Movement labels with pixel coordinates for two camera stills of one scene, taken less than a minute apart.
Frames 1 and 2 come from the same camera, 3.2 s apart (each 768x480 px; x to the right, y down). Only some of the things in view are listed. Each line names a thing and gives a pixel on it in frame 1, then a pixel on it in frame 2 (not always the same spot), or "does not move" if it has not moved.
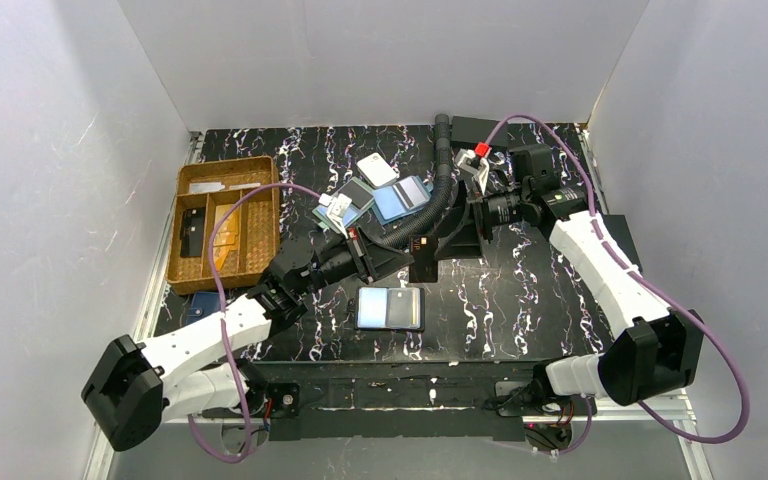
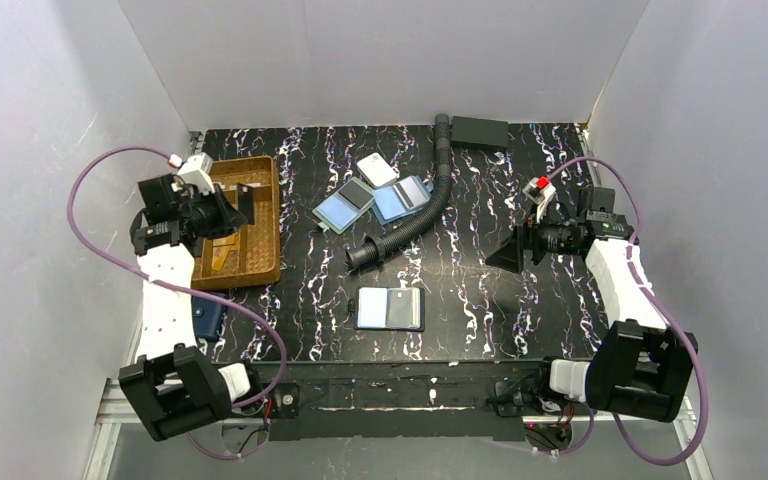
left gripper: [364, 257] → [223, 211]
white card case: [376, 170] does not move
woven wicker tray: [245, 238] does not move
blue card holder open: [400, 199] does not move
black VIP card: [425, 266] → [246, 202]
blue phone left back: [362, 199] does not move
